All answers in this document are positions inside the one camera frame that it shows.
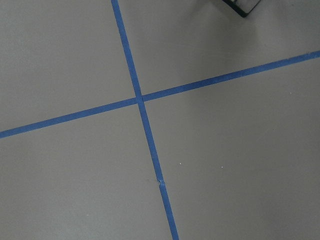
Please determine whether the black wire cup rack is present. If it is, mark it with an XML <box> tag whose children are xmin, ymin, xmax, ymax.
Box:
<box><xmin>223</xmin><ymin>0</ymin><xmax>261</xmax><ymax>18</ymax></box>

